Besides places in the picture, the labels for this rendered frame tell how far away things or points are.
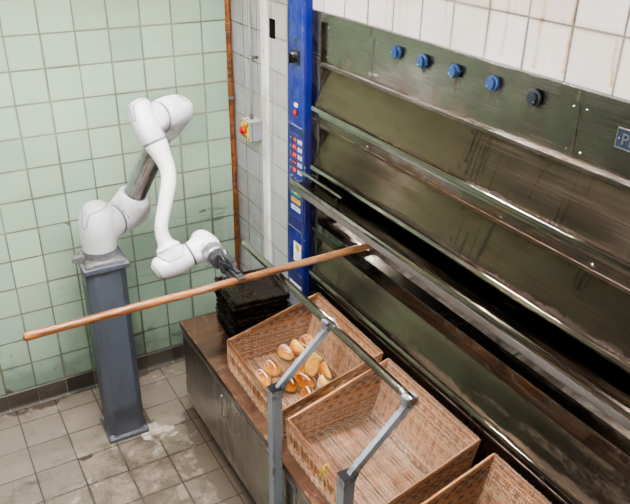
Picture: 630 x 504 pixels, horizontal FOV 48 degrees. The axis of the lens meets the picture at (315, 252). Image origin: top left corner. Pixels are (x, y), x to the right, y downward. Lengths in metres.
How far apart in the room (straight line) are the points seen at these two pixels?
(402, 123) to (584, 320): 0.95
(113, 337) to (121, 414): 0.46
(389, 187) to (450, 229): 0.37
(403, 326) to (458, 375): 0.34
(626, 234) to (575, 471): 0.78
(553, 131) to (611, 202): 0.26
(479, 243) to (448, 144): 0.34
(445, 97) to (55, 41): 1.88
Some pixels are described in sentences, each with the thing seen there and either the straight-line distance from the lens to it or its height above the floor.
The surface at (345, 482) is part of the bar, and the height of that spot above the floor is 0.94.
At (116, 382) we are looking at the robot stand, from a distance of 3.68.
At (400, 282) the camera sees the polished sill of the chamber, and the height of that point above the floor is 1.18.
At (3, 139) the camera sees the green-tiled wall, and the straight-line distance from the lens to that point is 3.59.
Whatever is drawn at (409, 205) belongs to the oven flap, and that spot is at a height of 1.52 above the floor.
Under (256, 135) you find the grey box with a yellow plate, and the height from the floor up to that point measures 1.44.
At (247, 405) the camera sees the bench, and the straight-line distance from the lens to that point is 3.09.
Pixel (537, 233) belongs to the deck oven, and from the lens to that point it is 2.15.
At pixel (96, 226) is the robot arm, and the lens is 3.26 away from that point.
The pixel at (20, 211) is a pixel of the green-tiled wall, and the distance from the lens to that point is 3.72.
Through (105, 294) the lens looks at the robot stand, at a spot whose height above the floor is 0.86.
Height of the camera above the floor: 2.55
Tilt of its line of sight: 28 degrees down
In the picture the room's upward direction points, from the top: 1 degrees clockwise
